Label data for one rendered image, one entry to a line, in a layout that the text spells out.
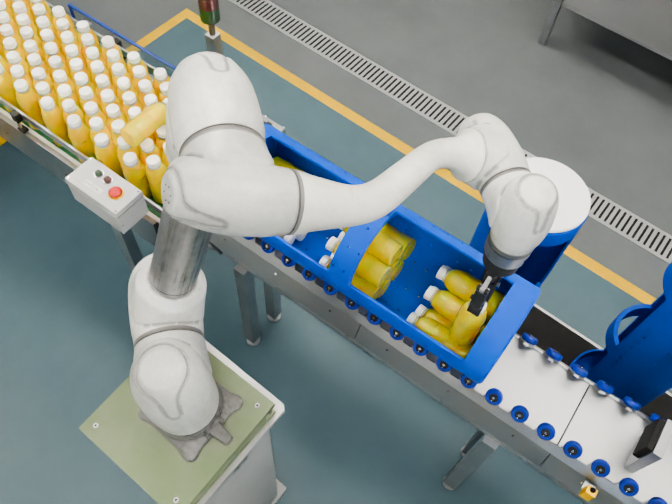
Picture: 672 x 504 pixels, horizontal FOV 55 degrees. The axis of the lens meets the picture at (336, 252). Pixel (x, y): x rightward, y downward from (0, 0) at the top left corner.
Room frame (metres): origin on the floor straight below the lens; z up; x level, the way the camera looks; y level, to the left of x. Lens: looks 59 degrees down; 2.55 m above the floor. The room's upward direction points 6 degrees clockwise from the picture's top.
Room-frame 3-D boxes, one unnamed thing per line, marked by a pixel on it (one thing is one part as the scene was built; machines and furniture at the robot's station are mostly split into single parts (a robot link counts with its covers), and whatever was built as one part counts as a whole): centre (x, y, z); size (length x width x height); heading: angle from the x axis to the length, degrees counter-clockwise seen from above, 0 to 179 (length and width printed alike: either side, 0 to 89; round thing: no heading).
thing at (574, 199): (1.20, -0.61, 1.03); 0.28 x 0.28 x 0.01
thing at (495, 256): (0.69, -0.34, 1.50); 0.09 x 0.09 x 0.06
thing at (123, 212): (1.02, 0.66, 1.05); 0.20 x 0.10 x 0.10; 59
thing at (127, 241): (1.02, 0.66, 0.50); 0.04 x 0.04 x 1.00; 59
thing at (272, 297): (1.19, 0.24, 0.31); 0.06 x 0.06 x 0.63; 59
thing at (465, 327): (0.69, -0.34, 1.15); 0.07 x 0.07 x 0.16
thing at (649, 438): (0.48, -0.81, 1.00); 0.10 x 0.04 x 0.15; 149
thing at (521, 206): (0.71, -0.33, 1.61); 0.13 x 0.11 x 0.16; 19
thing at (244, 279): (1.07, 0.31, 0.31); 0.06 x 0.06 x 0.63; 59
